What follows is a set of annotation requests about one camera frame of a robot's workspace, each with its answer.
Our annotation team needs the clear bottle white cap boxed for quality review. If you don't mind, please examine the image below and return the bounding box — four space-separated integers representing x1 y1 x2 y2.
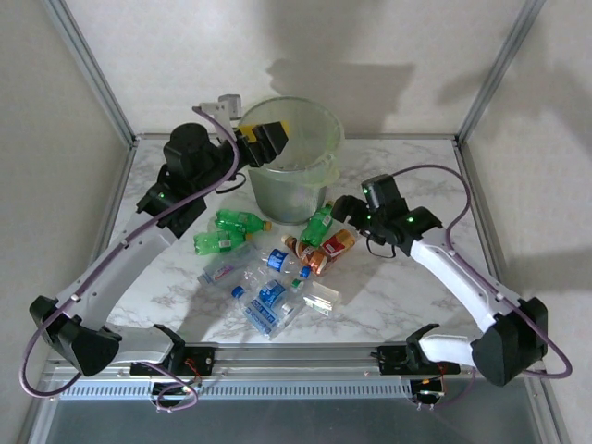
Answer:
277 300 304 327

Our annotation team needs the green bottle with small label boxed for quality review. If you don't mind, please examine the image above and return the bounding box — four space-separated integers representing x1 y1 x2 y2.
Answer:
192 229 254 256

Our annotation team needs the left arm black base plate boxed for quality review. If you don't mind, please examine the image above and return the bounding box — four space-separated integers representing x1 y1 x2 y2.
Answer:
129 345 216 376

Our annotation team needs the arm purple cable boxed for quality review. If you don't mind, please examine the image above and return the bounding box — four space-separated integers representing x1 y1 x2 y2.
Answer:
390 164 574 413
20 106 241 413

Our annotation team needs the mesh bin with green liner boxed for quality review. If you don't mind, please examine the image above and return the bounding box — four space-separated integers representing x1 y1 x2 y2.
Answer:
240 95 347 227

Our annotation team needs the clear bottle pink label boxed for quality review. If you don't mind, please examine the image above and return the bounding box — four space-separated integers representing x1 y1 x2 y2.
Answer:
197 252 260 288

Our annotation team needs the aluminium frame side bar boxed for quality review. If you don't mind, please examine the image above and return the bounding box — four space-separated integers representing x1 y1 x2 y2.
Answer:
94 138 140 265
455 138 519 302

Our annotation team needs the clear bottle round blue logo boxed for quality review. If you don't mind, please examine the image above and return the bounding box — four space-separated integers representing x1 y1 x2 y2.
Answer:
266 248 302 274

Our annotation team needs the left gripper thin black cable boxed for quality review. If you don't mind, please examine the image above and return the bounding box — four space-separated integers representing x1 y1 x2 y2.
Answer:
216 174 249 195

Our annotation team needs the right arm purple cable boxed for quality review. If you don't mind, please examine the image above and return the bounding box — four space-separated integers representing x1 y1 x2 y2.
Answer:
390 164 574 413

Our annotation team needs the red label tea bottle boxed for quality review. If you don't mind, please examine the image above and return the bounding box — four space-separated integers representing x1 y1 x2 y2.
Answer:
320 228 357 263

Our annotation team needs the green bottle yellow cap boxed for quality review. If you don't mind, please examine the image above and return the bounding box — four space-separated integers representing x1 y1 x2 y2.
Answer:
299 201 335 246
215 209 273 234

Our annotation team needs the grey metal panel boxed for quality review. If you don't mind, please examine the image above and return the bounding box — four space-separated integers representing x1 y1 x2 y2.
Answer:
18 378 570 444

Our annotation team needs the aluminium frame post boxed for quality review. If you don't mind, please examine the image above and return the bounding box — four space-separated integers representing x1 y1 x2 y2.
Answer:
40 0 139 145
456 0 548 144

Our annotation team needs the gripper thin black cable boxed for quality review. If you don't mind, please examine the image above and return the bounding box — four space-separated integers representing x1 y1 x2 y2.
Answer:
367 233 397 259
216 174 249 195

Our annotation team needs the clear bottle dark blue label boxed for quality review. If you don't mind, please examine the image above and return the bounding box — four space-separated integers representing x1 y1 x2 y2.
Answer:
244 267 302 309

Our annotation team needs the slotted grey cable duct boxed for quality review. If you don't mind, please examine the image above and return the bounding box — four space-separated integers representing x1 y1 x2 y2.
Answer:
59 379 413 400

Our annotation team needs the aluminium frame leg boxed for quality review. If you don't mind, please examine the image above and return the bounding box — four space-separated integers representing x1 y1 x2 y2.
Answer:
526 376 571 444
18 369 64 444

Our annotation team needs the aluminium mounting rail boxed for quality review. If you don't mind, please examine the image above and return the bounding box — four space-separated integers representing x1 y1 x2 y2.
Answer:
43 340 548 381

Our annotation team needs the right gripper thin black cable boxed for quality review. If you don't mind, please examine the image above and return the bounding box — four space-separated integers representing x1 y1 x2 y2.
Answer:
367 233 397 259

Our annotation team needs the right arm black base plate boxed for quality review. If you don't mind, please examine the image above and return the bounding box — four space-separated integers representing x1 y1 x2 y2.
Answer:
376 344 462 376

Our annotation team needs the aluminium frame cross bar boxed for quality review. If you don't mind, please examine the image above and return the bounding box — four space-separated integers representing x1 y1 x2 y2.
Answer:
133 132 462 142

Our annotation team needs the brown coffee drink bottle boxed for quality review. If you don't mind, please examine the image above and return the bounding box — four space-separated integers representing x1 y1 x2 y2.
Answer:
281 234 330 278

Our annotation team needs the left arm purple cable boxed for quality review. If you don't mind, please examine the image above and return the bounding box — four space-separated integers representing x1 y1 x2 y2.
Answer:
20 106 241 413

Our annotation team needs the crushed bottle long blue label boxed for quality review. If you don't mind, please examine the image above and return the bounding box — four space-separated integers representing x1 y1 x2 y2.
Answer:
230 285 297 341

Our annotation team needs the square clear bottle green label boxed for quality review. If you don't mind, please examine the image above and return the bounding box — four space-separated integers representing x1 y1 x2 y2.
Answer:
290 277 342 316

